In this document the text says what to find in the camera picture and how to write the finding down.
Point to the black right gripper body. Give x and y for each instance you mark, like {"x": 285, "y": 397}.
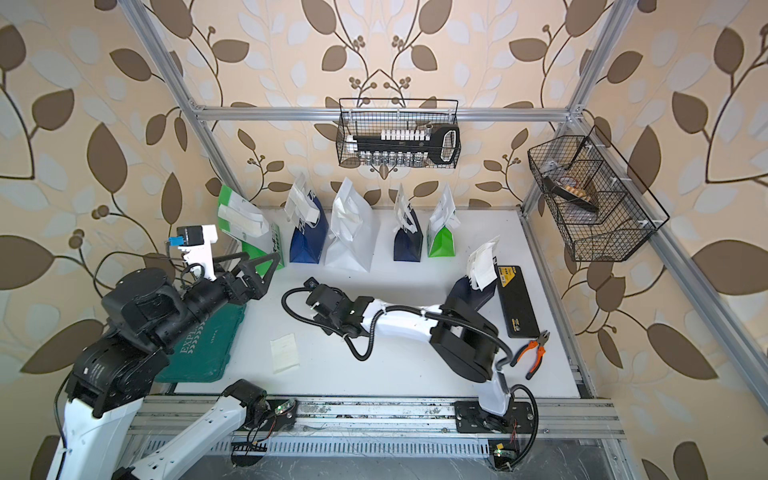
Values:
{"x": 331, "y": 322}

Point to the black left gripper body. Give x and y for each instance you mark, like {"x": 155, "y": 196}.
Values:
{"x": 243, "y": 292}

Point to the large green white bag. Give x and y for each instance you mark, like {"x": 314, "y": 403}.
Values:
{"x": 245, "y": 222}

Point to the small blue paper bag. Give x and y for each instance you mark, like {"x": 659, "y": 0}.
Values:
{"x": 307, "y": 245}

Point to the white paper bag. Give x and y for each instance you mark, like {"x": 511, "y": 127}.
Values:
{"x": 352, "y": 248}

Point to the navy blue paper bag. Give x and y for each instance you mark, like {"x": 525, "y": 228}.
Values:
{"x": 474, "y": 298}

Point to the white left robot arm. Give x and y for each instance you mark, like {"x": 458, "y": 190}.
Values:
{"x": 147, "y": 318}

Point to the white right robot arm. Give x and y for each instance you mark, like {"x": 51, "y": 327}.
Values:
{"x": 465, "y": 340}

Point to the green plastic tool case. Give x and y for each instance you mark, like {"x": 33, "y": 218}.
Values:
{"x": 202, "y": 356}

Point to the dark navy small bag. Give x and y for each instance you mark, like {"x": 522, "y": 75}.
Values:
{"x": 408, "y": 240}

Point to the small green paper bag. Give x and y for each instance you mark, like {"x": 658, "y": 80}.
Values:
{"x": 442, "y": 224}

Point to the black socket set holder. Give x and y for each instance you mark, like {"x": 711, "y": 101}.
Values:
{"x": 431, "y": 144}

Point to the black yellow flat case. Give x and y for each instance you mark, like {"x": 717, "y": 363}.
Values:
{"x": 516, "y": 305}

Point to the tool in right basket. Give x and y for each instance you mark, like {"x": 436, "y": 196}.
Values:
{"x": 575, "y": 196}

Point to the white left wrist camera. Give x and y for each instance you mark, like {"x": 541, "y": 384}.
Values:
{"x": 195, "y": 246}

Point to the aluminium front rail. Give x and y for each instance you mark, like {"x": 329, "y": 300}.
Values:
{"x": 559, "y": 418}

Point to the black wire basket back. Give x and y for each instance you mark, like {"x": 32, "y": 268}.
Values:
{"x": 369, "y": 115}

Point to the black wire basket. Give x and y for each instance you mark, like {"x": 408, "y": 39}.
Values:
{"x": 369, "y": 115}
{"x": 629, "y": 213}

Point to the black wire basket right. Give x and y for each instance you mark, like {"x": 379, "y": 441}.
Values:
{"x": 629, "y": 213}

